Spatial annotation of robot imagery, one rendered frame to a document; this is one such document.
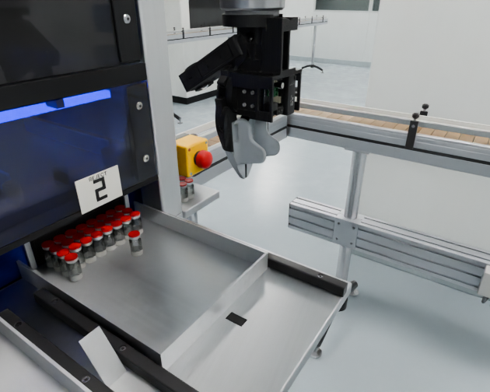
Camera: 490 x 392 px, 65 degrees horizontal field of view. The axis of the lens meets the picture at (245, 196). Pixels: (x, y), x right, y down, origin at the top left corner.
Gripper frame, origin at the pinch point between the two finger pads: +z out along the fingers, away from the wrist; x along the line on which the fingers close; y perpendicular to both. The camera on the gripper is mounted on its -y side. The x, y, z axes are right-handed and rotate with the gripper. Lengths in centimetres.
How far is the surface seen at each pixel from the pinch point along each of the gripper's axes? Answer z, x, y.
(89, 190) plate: 6.5, -9.1, -24.4
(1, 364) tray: 21.1, -30.9, -16.9
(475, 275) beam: 61, 87, 34
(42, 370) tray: 21.2, -28.3, -11.5
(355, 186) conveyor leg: 40, 87, -10
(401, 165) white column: 50, 144, -7
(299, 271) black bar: 19.5, 6.8, 7.3
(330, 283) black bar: 19.6, 6.9, 12.9
